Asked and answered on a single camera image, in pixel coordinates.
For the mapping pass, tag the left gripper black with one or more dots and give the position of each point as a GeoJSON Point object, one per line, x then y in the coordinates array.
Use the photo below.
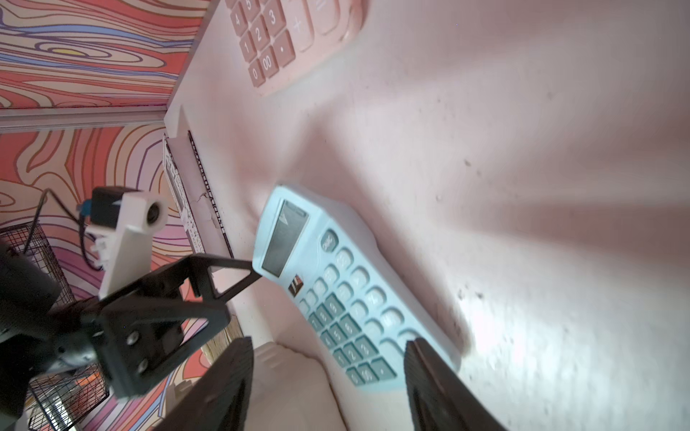
{"type": "Point", "coordinates": [142, 333]}

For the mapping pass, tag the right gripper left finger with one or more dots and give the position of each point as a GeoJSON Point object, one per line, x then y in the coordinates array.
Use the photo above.
{"type": "Point", "coordinates": [220, 399]}

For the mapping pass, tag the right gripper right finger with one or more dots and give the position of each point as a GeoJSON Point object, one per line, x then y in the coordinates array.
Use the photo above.
{"type": "Point", "coordinates": [438, 399]}

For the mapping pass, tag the light blue calculator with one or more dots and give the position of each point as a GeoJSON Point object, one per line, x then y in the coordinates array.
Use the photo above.
{"type": "Point", "coordinates": [324, 256]}

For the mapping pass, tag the pink calculator back top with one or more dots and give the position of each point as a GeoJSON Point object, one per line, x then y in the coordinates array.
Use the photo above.
{"type": "Point", "coordinates": [281, 41]}

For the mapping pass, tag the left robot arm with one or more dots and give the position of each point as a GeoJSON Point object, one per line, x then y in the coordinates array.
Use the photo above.
{"type": "Point", "coordinates": [137, 335]}

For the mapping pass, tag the white plastic storage box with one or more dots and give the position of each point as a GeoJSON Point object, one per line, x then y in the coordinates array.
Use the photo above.
{"type": "Point", "coordinates": [290, 392]}

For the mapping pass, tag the black wire basket left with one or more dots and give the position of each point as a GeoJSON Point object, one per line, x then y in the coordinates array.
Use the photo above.
{"type": "Point", "coordinates": [33, 286]}

